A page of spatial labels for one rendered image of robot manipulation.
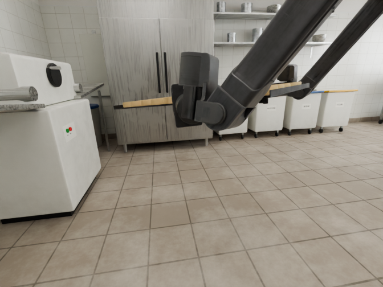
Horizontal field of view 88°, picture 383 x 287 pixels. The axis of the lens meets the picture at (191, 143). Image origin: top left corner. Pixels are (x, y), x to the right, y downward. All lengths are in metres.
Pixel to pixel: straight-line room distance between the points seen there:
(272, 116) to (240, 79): 3.31
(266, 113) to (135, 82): 2.12
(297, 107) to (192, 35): 2.10
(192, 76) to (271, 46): 0.13
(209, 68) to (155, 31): 2.50
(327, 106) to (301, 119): 0.52
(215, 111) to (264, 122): 3.27
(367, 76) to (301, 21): 5.37
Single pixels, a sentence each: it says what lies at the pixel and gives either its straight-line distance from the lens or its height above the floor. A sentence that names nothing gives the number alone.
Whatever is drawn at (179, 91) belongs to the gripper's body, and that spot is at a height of 1.00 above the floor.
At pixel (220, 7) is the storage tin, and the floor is 2.06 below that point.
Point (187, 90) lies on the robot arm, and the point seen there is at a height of 1.01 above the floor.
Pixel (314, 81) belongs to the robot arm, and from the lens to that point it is 0.89.
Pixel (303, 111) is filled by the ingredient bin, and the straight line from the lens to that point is 3.93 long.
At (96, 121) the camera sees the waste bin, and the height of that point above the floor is 0.42.
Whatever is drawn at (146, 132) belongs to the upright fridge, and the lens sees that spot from 2.89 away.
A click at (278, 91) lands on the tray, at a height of 1.00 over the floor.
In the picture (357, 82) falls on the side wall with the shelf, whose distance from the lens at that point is 5.52.
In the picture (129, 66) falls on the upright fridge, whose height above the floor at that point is 1.18.
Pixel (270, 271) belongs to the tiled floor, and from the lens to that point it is 1.38.
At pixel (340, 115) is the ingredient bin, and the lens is 4.45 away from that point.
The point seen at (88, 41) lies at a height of 1.61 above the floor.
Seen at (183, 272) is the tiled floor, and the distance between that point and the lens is 1.32.
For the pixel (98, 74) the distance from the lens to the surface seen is 3.77.
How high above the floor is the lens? 1.03
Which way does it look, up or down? 18 degrees down
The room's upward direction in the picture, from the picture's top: 2 degrees counter-clockwise
